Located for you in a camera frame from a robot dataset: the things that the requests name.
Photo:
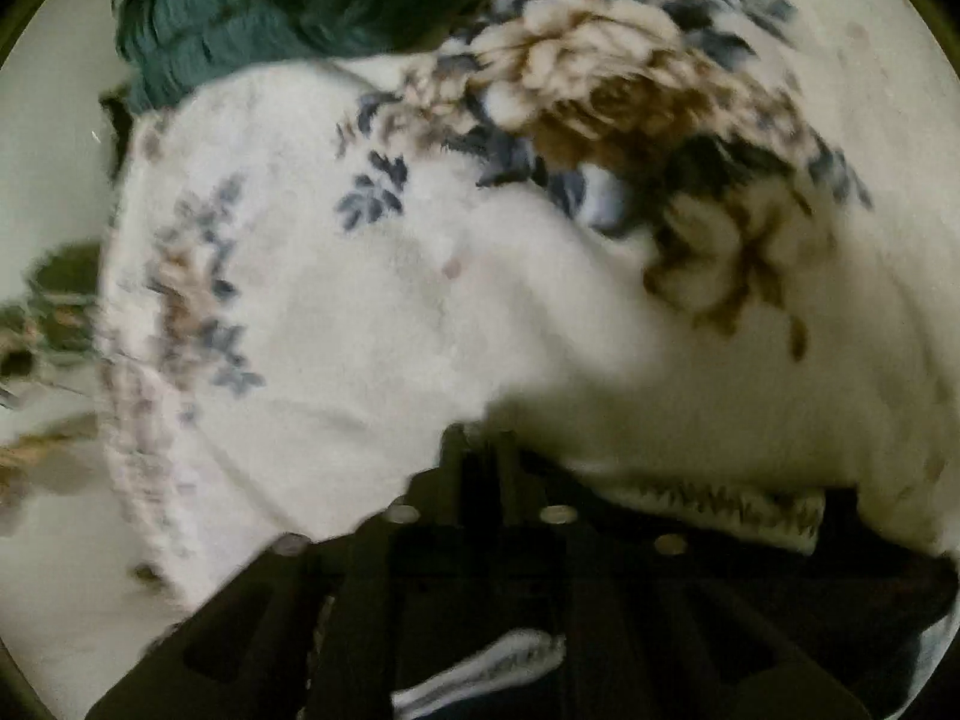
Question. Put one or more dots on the white floral blanket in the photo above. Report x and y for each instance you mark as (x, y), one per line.
(390, 315)

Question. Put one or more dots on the black striped garment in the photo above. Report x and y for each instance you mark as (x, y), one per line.
(862, 604)

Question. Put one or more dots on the dark green quilt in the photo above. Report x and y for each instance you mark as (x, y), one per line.
(225, 22)

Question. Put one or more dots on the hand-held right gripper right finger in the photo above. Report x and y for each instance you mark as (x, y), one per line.
(504, 469)

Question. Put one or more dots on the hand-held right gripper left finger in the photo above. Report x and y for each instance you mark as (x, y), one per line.
(450, 465)

